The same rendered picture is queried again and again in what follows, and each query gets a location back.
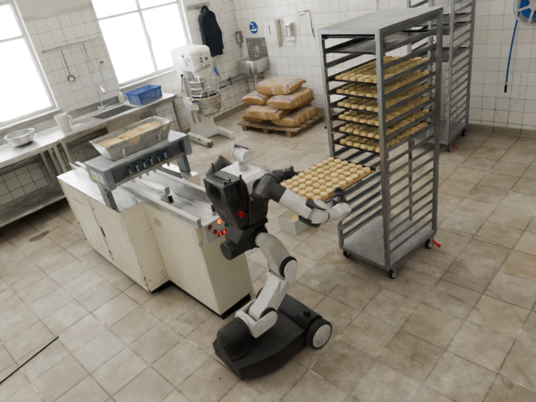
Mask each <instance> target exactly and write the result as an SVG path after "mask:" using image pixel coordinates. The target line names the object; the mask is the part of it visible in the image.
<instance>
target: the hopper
mask: <svg viewBox="0 0 536 402"><path fill-rule="evenodd" d="M172 121H173V120H168V119H164V118H160V117H156V116H153V117H150V118H148V119H146V120H142V121H140V122H138V123H135V124H132V125H129V126H128V127H125V128H122V129H119V130H117V131H115V132H111V133H109V134H107V135H104V136H101V137H98V138H96V139H94V140H90V141H89V143H91V144H92V145H93V146H94V147H95V148H96V149H97V150H98V151H99V152H100V153H101V154H102V155H103V156H104V157H105V158H107V159H109V160H112V161H114V162H115V161H117V160H120V159H122V158H124V157H126V156H130V155H131V154H133V153H136V152H138V151H141V150H143V149H145V148H148V147H150V146H152V145H154V144H158V143H159V142H161V141H164V140H166V139H167V138H168V135H169V132H170V129H171V124H172ZM146 123H150V124H153V123H159V124H161V125H160V126H158V127H155V128H152V129H150V130H148V131H146V132H142V133H141V134H138V135H136V136H133V137H130V138H128V139H126V140H122V141H121V142H118V143H116V144H113V145H111V146H108V147H103V146H101V145H102V144H105V143H108V142H110V141H112V140H114V139H115V138H117V137H119V135H120V134H129V133H132V132H134V131H136V130H137V129H139V128H138V127H139V126H143V125H145V124H146ZM109 137H110V138H109Z"/></svg>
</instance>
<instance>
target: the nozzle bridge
mask: <svg viewBox="0 0 536 402"><path fill-rule="evenodd" d="M165 147H167V149H166V148H165ZM159 150H160V152H159ZM164 150H165V152H166V153H168V155H167V159H165V157H164ZM156 153H158V154H159V156H160V153H161V159H160V160H161V162H158V159H157V155H156ZM191 153H192V150H191V145H190V141H189V138H188V134H184V133H181V132H175V131H172V130H170V132H169V135H168V138H167V139H166V140H164V141H161V142H159V143H158V144H154V145H152V146H150V147H148V148H145V149H143V150H141V151H138V152H136V153H133V154H131V155H130V156H126V157H124V158H122V159H120V160H117V161H115V162H114V161H112V160H109V159H107V158H105V157H104V156H103V155H102V156H98V157H97V158H94V159H92V160H89V161H87V162H85V166H86V169H87V171H88V174H89V177H90V179H91V181H92V182H94V183H96V184H97V185H98V187H99V189H100V193H101V195H102V197H103V200H104V203H105V205H106V206H107V207H109V208H111V209H115V208H117V205H116V202H115V199H114V198H113V195H112V191H114V190H116V187H118V186H120V185H121V184H123V183H126V182H128V181H130V180H132V179H135V178H136V177H138V176H141V175H143V174H145V173H147V172H149V171H152V170H154V169H156V168H158V167H160V166H162V165H165V164H167V163H169V162H171V161H173V160H176V161H177V164H178V166H179V170H180V171H185V172H189V171H190V170H191V169H190V166H189V163H188V159H187V155H190V154H191ZM152 154H153V156H154V162H153V163H154V165H152V164H151V162H150V158H149V157H150V156H151V157H152V160H153V156H152ZM145 157H146V159H147V168H144V165H143V161H142V160H144V162H145V163H146V159H145ZM137 160H139V163H140V171H137V170H136V165H135V163H137V165H138V166H139V164H138V161H137ZM130 163H131V165H132V169H131V170H132V175H129V172H128V166H129V167H130V168H131V165H130Z"/></svg>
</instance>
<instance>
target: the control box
mask: <svg viewBox="0 0 536 402"><path fill-rule="evenodd" d="M219 219H221V218H220V217H219V215H217V216H215V217H214V218H213V219H210V220H209V221H207V222H205V223H204V224H202V229H203V234H204V238H205V240H206V243H208V244H209V243H211V242H213V241H215V240H216V239H217V238H219V237H221V236H222V235H224V233H225V232H224V233H223V230H225V231H226V233H227V230H228V228H229V226H230V225H229V226H228V227H225V222H224V221H222V219H221V223H220V224H218V220H219ZM209 225H212V228H211V229H210V230H209V229H208V226H209ZM214 230H217V231H218V232H217V234H214ZM220 232H221V234H222V235H221V236H219V233H220ZM226 233H225V234H226Z"/></svg>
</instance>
